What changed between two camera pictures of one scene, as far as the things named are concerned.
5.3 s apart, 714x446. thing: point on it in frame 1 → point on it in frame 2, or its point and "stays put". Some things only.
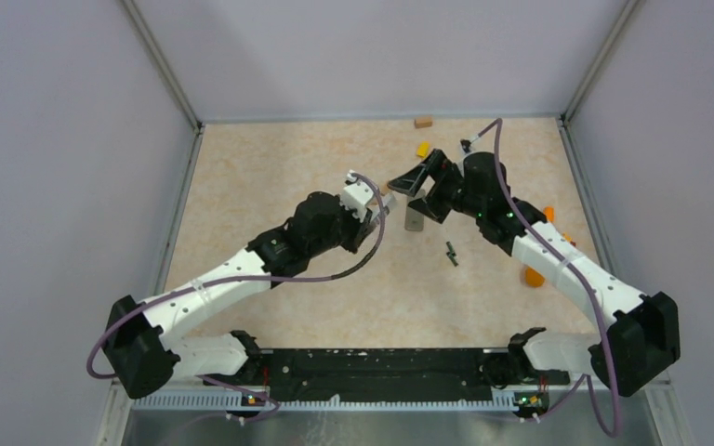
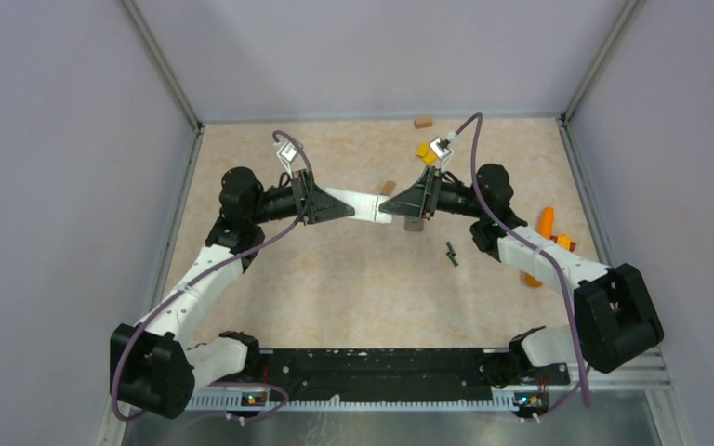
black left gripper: (360, 229) → (317, 205)
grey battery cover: (414, 220) stays put
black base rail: (376, 374) stays put
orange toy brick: (569, 239) stays put
